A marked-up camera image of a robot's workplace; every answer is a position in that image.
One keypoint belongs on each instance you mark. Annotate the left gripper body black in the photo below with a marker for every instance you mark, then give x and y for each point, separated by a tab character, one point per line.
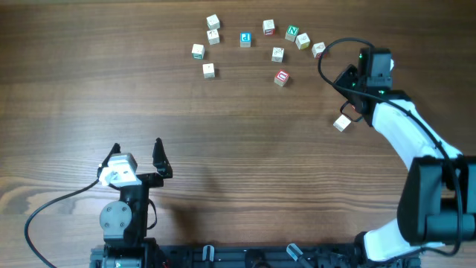
147	179

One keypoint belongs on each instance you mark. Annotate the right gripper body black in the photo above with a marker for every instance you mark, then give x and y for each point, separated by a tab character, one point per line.
348	79

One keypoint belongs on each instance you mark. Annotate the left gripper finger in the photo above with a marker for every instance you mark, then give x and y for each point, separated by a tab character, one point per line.
160	160
115	149

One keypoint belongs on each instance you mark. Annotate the wooden block teal side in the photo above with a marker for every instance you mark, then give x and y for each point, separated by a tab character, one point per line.
342	122

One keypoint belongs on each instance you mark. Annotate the red letter A block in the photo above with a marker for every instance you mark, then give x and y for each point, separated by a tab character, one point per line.
208	70

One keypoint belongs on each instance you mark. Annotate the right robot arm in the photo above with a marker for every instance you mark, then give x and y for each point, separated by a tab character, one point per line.
437	205

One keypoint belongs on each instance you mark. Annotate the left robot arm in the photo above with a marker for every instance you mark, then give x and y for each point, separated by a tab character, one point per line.
124	222

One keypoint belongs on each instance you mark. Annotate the wooden block red side right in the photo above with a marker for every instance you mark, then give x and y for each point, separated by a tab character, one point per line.
318	49

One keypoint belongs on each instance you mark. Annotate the wooden block red side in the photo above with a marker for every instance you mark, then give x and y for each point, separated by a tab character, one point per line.
269	27
318	49

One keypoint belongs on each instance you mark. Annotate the wooden block yellow side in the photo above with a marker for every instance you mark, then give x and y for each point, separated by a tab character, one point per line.
302	41

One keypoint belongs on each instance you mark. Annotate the red letter U block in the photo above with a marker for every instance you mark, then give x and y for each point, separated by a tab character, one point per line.
281	78

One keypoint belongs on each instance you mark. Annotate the green letter N block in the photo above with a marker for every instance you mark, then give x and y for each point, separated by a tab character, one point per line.
291	33

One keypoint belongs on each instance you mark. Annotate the wooden block with picture centre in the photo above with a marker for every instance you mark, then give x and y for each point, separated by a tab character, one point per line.
277	55

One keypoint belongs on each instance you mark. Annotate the wooden block green side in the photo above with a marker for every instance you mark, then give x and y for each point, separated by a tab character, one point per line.
198	51

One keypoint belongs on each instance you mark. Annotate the wooden block red side top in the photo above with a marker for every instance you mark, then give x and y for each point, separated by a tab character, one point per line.
269	27

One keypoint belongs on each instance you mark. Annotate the blue letter P block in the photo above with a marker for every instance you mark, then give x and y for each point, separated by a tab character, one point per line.
245	40

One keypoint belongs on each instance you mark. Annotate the wooden block with tree picture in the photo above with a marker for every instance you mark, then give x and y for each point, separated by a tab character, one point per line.
213	37

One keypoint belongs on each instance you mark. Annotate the plain wooden block top left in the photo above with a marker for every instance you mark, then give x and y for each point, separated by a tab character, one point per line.
213	22

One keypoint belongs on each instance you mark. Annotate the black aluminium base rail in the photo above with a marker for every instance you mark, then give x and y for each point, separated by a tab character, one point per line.
330	255

